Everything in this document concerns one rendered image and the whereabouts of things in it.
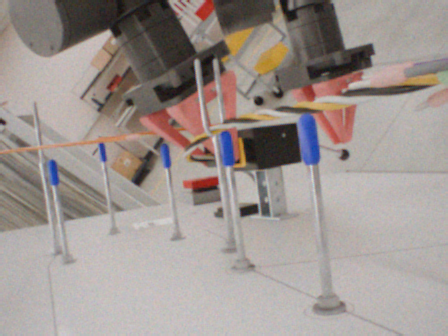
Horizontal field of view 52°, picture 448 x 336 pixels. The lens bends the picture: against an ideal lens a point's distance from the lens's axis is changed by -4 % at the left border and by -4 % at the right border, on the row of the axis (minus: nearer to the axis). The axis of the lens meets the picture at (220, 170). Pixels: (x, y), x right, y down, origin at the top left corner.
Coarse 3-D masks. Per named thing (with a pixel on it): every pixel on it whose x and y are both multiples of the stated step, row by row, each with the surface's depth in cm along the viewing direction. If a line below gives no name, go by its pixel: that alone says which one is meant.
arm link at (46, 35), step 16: (16, 0) 32; (32, 0) 32; (48, 0) 31; (64, 0) 31; (80, 0) 32; (96, 0) 33; (112, 0) 35; (16, 16) 33; (32, 16) 32; (48, 16) 32; (64, 16) 31; (80, 16) 32; (96, 16) 34; (112, 16) 36; (32, 32) 33; (48, 32) 32; (64, 32) 32; (80, 32) 33; (96, 32) 35; (32, 48) 34; (48, 48) 33; (64, 48) 33
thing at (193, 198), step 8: (184, 192) 70; (192, 192) 68; (200, 192) 66; (208, 192) 66; (216, 192) 67; (184, 200) 70; (192, 200) 66; (200, 200) 66; (208, 200) 66; (216, 200) 67
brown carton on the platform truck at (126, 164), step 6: (120, 156) 777; (126, 156) 755; (132, 156) 760; (114, 162) 791; (120, 162) 750; (126, 162) 754; (132, 162) 758; (138, 162) 763; (114, 168) 746; (120, 168) 749; (126, 168) 753; (132, 168) 757; (138, 168) 763; (120, 174) 751; (126, 174) 752; (132, 174) 757
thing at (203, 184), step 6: (186, 180) 69; (192, 180) 67; (198, 180) 66; (204, 180) 66; (210, 180) 67; (216, 180) 67; (186, 186) 69; (192, 186) 66; (198, 186) 66; (204, 186) 66; (210, 186) 67; (216, 186) 68
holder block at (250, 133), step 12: (240, 132) 45; (252, 132) 43; (264, 132) 44; (276, 132) 45; (288, 132) 46; (252, 144) 44; (264, 144) 44; (276, 144) 45; (288, 144) 45; (264, 156) 44; (276, 156) 45; (288, 156) 45; (300, 156) 46; (240, 168) 46; (252, 168) 44; (264, 168) 44
